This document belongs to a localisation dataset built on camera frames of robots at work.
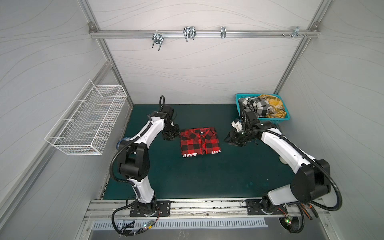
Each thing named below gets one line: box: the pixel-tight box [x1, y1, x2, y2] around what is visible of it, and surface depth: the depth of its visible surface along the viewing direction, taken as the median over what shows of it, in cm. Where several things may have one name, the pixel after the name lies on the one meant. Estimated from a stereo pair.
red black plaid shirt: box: [180, 127, 222, 158], surface depth 97 cm
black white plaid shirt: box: [238, 97, 271, 118], surface depth 109 cm
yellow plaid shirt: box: [258, 94, 287, 119], surface depth 107 cm
